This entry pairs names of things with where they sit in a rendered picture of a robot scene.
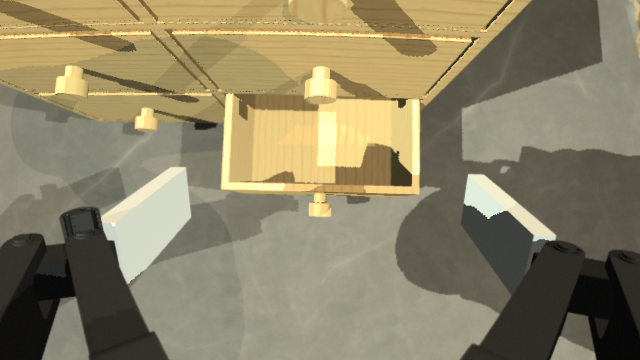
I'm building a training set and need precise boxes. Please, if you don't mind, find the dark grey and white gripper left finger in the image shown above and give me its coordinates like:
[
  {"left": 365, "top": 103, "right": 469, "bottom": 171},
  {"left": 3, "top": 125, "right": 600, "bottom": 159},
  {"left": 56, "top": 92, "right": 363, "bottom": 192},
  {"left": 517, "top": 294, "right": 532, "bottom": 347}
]
[{"left": 0, "top": 167, "right": 191, "bottom": 360}]

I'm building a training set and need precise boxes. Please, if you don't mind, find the tan wooden chest of drawers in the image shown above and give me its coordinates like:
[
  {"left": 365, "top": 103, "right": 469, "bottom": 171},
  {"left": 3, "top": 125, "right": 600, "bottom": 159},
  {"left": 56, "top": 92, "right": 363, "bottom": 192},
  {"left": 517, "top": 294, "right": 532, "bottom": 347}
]
[{"left": 0, "top": 0, "right": 531, "bottom": 122}]

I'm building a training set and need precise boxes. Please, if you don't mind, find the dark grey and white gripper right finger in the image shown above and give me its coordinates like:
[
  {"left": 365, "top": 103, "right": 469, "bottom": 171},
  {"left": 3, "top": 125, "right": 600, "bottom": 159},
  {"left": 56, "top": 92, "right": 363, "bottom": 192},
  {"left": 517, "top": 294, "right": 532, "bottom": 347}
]
[{"left": 460, "top": 174, "right": 640, "bottom": 360}]

